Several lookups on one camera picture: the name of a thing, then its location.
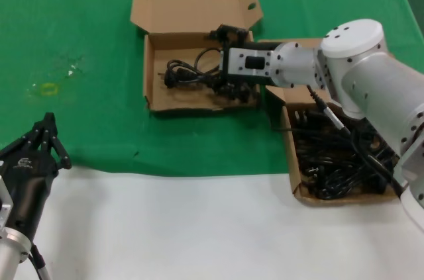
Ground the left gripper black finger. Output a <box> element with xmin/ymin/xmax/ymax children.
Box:
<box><xmin>0</xmin><ymin>113</ymin><xmax>50</xmax><ymax>162</ymax></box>
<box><xmin>42</xmin><ymin>113</ymin><xmax>72</xmax><ymax>170</ymax></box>

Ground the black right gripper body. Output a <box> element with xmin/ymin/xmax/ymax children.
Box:
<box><xmin>231</xmin><ymin>40</ymin><xmax>280</xmax><ymax>50</ymax></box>

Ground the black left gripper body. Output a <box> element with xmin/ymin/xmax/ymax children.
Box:
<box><xmin>0</xmin><ymin>150</ymin><xmax>60</xmax><ymax>240</ymax></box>

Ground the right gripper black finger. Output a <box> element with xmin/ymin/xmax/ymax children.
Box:
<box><xmin>210</xmin><ymin>24</ymin><xmax>254</xmax><ymax>50</ymax></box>
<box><xmin>211</xmin><ymin>81</ymin><xmax>261</xmax><ymax>104</ymax></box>

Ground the black power cable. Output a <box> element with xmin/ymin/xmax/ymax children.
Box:
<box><xmin>158</xmin><ymin>47</ymin><xmax>259</xmax><ymax>105</ymax></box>

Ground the open cardboard box, torn rim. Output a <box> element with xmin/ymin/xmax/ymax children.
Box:
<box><xmin>129</xmin><ymin>0</ymin><xmax>264</xmax><ymax>116</ymax></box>

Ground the yellow tape square mark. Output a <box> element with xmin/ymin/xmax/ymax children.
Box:
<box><xmin>38</xmin><ymin>83</ymin><xmax>60</xmax><ymax>96</ymax></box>

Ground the black plug with metal prongs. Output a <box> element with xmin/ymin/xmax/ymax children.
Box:
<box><xmin>293</xmin><ymin>111</ymin><xmax>311</xmax><ymax>125</ymax></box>

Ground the green table cloth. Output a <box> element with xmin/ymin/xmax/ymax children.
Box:
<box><xmin>0</xmin><ymin>0</ymin><xmax>424</xmax><ymax>178</ymax></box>

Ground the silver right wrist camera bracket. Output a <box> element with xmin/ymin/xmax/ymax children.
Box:
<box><xmin>221</xmin><ymin>47</ymin><xmax>276</xmax><ymax>86</ymax></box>

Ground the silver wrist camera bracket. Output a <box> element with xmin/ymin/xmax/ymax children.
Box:
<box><xmin>0</xmin><ymin>159</ymin><xmax>14</xmax><ymax>228</ymax></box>
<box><xmin>221</xmin><ymin>47</ymin><xmax>276</xmax><ymax>86</ymax></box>

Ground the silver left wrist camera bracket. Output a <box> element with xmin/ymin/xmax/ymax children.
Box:
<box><xmin>0</xmin><ymin>159</ymin><xmax>14</xmax><ymax>228</ymax></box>

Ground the black grey left arm cable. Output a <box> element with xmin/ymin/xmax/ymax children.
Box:
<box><xmin>28</xmin><ymin>242</ymin><xmax>50</xmax><ymax>280</ymax></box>

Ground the pile of black power cables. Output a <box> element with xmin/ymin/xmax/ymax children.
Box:
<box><xmin>293</xmin><ymin>109</ymin><xmax>403</xmax><ymax>200</ymax></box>

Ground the open cardboard box holding cables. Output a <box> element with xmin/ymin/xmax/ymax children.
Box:
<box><xmin>256</xmin><ymin>38</ymin><xmax>403</xmax><ymax>208</ymax></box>

